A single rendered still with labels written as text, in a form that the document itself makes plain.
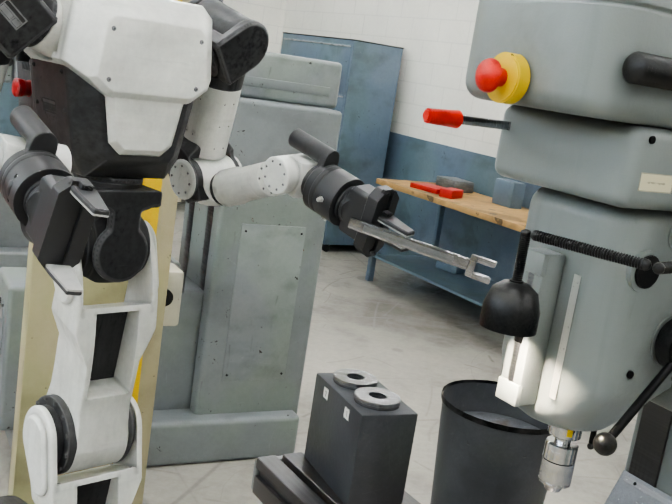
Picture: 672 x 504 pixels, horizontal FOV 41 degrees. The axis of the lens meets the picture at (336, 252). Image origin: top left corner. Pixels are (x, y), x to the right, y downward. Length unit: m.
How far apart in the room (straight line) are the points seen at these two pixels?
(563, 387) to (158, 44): 0.81
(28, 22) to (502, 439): 2.29
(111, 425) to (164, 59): 0.65
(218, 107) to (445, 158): 6.58
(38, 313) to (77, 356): 1.14
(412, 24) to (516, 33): 7.78
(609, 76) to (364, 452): 0.92
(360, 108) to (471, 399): 5.24
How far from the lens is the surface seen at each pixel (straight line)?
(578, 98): 1.06
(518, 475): 3.32
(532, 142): 1.22
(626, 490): 1.77
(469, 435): 3.28
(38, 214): 1.17
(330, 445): 1.81
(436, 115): 1.17
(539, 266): 1.19
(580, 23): 1.07
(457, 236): 8.04
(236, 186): 1.68
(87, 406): 1.65
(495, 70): 1.08
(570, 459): 1.35
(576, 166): 1.16
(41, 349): 2.80
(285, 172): 1.54
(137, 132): 1.51
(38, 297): 2.75
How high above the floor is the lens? 1.74
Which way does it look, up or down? 12 degrees down
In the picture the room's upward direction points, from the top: 9 degrees clockwise
